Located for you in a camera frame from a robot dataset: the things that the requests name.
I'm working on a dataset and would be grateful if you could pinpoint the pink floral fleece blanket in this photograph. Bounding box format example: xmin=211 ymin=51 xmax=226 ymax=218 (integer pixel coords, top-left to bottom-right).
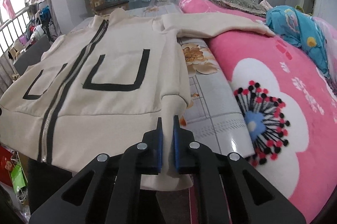
xmin=178 ymin=0 xmax=337 ymax=224

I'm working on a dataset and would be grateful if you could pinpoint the green shopping bag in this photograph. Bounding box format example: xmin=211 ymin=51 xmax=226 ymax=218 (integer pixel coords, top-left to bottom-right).
xmin=10 ymin=162 xmax=27 ymax=194

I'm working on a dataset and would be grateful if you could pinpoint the red bag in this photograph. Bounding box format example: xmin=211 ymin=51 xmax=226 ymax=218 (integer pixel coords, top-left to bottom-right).
xmin=0 ymin=146 xmax=14 ymax=188

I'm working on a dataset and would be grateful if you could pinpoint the beige zip-up jacket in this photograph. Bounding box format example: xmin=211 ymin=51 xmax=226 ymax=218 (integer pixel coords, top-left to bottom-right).
xmin=1 ymin=9 xmax=273 ymax=191

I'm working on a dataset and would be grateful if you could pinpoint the blue patterned quilt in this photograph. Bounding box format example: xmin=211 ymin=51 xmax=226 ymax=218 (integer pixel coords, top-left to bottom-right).
xmin=266 ymin=5 xmax=329 ymax=76

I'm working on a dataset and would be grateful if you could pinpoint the dark grey storage box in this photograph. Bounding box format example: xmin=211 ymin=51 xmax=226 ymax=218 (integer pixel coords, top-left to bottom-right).
xmin=14 ymin=35 xmax=51 ymax=75

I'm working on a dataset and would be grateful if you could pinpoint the pink hanging garment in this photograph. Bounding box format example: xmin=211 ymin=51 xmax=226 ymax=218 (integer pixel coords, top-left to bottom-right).
xmin=3 ymin=0 xmax=15 ymax=20

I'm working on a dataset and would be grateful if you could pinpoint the dark patterned blanket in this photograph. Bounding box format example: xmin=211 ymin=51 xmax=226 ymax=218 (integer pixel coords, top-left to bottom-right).
xmin=209 ymin=0 xmax=267 ymax=17

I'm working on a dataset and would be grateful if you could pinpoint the metal window railing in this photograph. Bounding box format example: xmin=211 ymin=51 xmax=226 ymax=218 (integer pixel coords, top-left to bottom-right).
xmin=0 ymin=4 xmax=35 ymax=77

